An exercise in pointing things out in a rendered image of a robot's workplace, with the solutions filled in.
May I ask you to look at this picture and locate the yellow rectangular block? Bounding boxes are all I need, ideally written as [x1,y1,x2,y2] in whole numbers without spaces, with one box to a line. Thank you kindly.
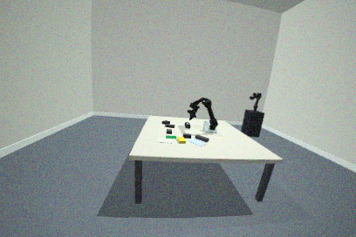
[177,137,186,144]

